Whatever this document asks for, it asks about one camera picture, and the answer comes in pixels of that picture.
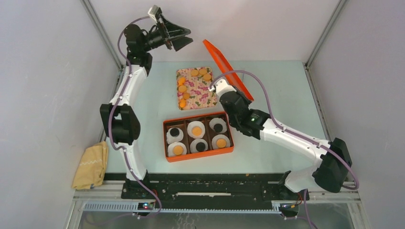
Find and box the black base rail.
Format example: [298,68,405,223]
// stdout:
[121,173,309,210]

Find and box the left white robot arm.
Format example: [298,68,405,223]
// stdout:
[100,6,193,199]

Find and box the tan cloth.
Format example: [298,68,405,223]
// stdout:
[72,141,109,190]

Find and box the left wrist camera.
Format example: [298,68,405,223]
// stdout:
[148,5,162,21]

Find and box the white paper cup back-right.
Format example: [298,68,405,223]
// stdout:
[209,117,227,134]

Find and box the white paper cup back-middle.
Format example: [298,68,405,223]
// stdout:
[187,121,205,139]

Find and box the black cookie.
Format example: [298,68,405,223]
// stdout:
[213,123,224,133]
[169,127,180,137]
[195,142,206,152]

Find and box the orange tin box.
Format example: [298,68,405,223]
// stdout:
[163,112,234,162]

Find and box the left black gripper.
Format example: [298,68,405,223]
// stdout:
[142,15,193,53]

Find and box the orange fish cookie top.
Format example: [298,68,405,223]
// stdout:
[177,77,186,87]

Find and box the orange tin lid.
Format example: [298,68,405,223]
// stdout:
[203,39,254,101]

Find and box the white paper cup front-left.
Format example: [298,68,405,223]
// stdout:
[168,142,187,157]

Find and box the floral tray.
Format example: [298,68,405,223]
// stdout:
[176,66,218,111]

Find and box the white paper cup front-middle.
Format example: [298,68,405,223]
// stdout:
[190,138,208,153]

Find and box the round orange cookie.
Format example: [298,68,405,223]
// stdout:
[192,126,203,137]
[199,68,207,75]
[178,85,187,93]
[216,138,227,148]
[173,145,184,156]
[190,69,199,77]
[182,92,190,100]
[203,73,212,81]

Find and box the white paper cup front-right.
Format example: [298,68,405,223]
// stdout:
[212,134,231,149]

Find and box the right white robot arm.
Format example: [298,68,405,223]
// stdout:
[218,89,352,199]

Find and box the white paper cup back-left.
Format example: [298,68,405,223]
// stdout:
[166,127,184,144]

